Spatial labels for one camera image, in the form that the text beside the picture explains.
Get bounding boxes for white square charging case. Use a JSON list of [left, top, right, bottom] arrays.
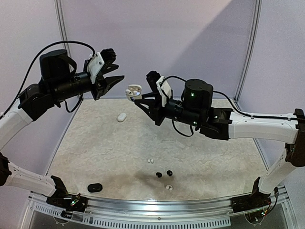
[[125, 84, 142, 102]]

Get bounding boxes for white oval charging case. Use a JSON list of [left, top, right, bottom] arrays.
[[117, 113, 127, 122]]

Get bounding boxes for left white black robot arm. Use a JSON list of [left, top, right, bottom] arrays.
[[0, 48, 124, 207]]

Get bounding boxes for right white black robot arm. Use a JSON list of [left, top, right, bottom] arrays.
[[129, 76, 305, 208]]

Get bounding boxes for black oval charging case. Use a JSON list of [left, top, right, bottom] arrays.
[[87, 183, 103, 193]]

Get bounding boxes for black earbud right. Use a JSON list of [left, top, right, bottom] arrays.
[[166, 170, 173, 177]]

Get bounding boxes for black earbud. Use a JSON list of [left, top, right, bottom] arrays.
[[156, 172, 162, 178], [166, 170, 173, 177]]

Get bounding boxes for black earbud left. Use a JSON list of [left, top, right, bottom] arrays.
[[156, 172, 162, 178]]

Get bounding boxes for white earbud front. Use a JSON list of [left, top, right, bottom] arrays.
[[166, 185, 173, 190]]

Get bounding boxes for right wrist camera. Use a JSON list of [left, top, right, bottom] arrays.
[[146, 71, 173, 107]]

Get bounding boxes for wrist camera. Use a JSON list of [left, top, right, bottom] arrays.
[[146, 71, 173, 107], [85, 48, 116, 84]]

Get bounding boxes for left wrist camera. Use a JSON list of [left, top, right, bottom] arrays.
[[85, 48, 116, 84]]

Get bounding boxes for left black cable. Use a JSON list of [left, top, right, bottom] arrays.
[[0, 41, 96, 115]]

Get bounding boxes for black cable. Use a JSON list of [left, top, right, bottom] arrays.
[[0, 41, 96, 115], [164, 75, 296, 120]]

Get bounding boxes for right black cable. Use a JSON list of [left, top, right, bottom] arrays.
[[164, 75, 296, 120]]

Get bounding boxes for left aluminium frame post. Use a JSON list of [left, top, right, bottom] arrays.
[[54, 0, 70, 48]]

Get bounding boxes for aluminium frame post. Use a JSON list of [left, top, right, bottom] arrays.
[[234, 0, 262, 103], [54, 0, 70, 48]]

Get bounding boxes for right aluminium frame post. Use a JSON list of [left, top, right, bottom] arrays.
[[234, 0, 262, 103]]

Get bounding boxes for aluminium front rail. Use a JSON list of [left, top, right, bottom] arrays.
[[21, 186, 298, 229]]

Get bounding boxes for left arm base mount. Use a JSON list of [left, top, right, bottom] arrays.
[[46, 190, 89, 212]]

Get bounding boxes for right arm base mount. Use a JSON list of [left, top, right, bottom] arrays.
[[230, 193, 271, 213]]

